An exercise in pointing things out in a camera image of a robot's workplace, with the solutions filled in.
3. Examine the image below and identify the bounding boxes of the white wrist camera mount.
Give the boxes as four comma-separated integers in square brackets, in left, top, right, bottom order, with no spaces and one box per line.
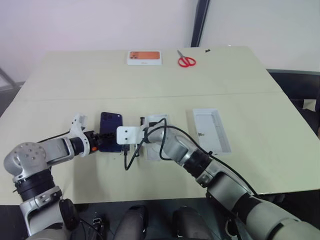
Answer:
[116,125,146,146]
[68,112,94,158]

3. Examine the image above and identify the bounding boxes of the dark vertical post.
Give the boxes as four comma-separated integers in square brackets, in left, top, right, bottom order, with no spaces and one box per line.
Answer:
[190,0,211,48]

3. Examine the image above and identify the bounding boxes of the dark blue smartphone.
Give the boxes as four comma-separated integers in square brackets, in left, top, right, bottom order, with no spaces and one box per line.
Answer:
[99,111,125,153]

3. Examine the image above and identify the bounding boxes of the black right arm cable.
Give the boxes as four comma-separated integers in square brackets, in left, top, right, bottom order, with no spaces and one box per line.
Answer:
[121,117,260,198]

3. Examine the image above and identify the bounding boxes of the red handled scissors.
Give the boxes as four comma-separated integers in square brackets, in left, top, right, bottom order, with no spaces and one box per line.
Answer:
[176,49,197,68]

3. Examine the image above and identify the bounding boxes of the dark rounded shape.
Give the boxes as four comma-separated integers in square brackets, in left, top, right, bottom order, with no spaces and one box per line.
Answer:
[171,205,214,240]
[115,204,149,240]

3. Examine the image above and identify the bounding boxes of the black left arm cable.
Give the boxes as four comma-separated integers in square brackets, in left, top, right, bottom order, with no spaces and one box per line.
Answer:
[36,129,76,145]

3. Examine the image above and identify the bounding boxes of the grey metal frame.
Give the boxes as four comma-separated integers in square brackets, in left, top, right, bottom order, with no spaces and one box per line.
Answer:
[0,66,20,95]

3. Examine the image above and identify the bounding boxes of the phone box with orange picture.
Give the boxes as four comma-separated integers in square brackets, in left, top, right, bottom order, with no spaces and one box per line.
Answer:
[126,49,164,67]

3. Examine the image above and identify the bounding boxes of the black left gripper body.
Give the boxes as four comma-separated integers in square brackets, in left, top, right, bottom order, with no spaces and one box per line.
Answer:
[89,130,102,154]

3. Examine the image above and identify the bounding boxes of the white box lid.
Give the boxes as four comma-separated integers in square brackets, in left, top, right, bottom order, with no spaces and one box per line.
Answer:
[142,113,176,162]

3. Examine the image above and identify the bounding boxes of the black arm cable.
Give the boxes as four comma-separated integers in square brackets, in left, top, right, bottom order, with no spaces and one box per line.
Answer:
[36,129,76,145]
[121,117,260,198]

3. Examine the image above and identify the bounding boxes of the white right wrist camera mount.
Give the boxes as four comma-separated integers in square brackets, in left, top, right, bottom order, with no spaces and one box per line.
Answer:
[116,125,146,146]

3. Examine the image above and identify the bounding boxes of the white open box tray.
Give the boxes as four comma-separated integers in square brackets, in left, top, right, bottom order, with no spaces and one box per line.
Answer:
[185,107,233,155]

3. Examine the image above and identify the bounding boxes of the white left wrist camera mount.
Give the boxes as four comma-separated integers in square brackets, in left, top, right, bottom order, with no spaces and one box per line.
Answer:
[68,112,94,158]

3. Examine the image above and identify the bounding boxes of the black office chair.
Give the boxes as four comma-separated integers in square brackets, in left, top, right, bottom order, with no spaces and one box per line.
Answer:
[266,68,320,138]

